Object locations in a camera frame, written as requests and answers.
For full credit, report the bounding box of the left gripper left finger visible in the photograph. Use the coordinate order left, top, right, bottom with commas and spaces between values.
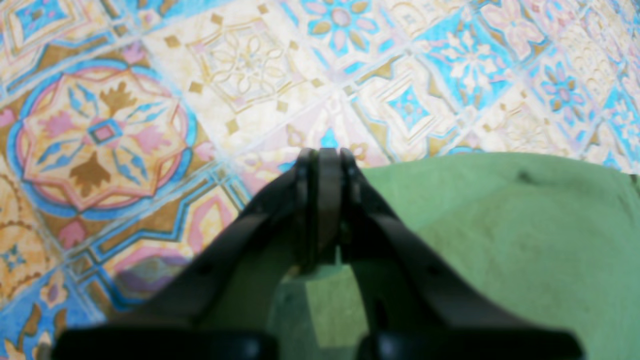
50, 148, 318, 360

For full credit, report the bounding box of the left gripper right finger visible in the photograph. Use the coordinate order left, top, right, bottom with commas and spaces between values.
317, 148, 585, 360

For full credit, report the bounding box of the green t-shirt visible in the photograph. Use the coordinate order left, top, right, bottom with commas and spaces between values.
267, 152, 640, 360

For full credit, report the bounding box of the patterned tile tablecloth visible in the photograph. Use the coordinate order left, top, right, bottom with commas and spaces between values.
1, 0, 639, 360

